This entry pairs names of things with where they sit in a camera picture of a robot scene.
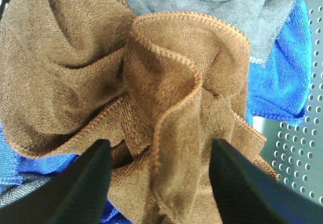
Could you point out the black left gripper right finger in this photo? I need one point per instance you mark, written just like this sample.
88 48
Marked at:
246 194

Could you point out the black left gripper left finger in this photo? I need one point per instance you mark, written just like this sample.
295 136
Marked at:
77 195

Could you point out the brown microfibre towel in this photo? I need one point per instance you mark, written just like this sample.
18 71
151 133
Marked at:
101 82

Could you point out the grey towel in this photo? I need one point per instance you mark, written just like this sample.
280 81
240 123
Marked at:
214 4

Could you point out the grey perforated laundry basket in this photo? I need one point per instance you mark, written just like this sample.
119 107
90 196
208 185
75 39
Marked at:
284 91

